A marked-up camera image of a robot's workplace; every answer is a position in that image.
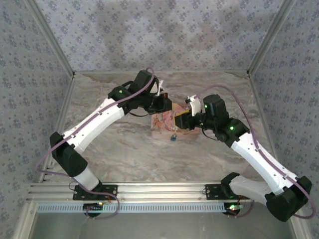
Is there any pink fairy-tale book box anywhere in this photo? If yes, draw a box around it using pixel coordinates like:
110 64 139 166
150 101 200 140

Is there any controller board with LED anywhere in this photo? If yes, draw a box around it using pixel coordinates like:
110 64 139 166
223 202 244 216
82 202 105 216

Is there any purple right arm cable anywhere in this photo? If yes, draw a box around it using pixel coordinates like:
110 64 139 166
195 85 317 220

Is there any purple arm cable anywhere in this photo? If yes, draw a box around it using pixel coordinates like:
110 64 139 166
34 66 157 221
195 85 317 220

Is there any thin black right gripper cable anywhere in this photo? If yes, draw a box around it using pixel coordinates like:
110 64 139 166
200 128 218 142

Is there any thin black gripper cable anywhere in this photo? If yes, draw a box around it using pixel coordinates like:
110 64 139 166
128 111 151 118
200 128 218 142

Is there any thin black left gripper cable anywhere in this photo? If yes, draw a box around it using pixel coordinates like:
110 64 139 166
128 111 151 118

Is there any aluminium table side rail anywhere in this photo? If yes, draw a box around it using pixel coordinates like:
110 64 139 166
248 74 285 165
37 74 76 184

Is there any aluminium mounting rail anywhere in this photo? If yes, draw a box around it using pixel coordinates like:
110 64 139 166
26 182 252 202

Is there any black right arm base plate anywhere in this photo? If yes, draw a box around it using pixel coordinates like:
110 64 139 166
205 183 251 200

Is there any aluminium frame post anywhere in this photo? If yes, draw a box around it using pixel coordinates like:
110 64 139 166
246 0 298 78
26 0 76 78

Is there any grey slotted cable duct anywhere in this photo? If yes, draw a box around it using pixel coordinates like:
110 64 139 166
36 202 229 214

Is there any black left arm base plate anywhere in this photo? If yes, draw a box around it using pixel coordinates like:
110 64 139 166
72 183 119 201

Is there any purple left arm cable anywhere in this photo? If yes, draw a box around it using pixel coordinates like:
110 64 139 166
34 66 157 221

